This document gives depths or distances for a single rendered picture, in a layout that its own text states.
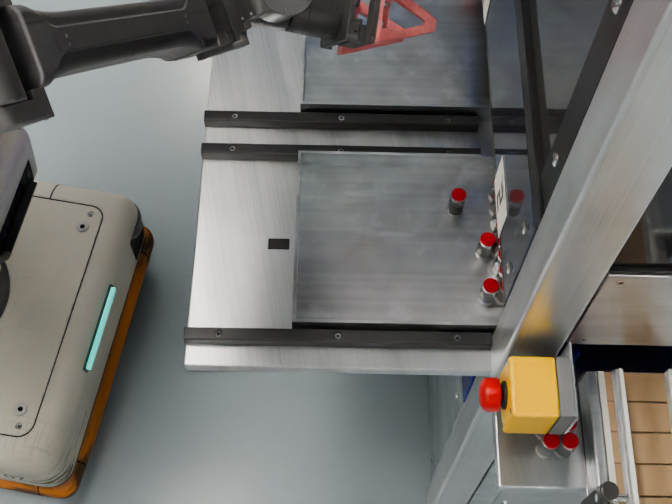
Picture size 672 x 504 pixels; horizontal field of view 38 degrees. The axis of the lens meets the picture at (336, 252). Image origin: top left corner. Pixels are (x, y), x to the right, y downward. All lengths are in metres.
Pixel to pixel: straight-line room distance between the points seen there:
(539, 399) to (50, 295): 1.18
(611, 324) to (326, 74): 0.61
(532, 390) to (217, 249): 0.48
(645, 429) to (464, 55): 0.63
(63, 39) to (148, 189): 1.66
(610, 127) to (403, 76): 0.75
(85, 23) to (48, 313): 1.25
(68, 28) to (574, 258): 0.50
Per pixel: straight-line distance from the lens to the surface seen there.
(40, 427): 1.95
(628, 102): 0.74
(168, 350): 2.25
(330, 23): 1.08
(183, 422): 2.19
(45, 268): 2.07
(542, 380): 1.13
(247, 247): 1.34
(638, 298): 1.06
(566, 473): 1.27
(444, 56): 1.53
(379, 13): 1.05
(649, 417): 1.26
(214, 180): 1.40
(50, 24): 0.79
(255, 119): 1.43
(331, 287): 1.31
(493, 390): 1.13
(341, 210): 1.36
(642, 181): 0.84
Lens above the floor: 2.07
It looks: 63 degrees down
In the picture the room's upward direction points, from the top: 2 degrees clockwise
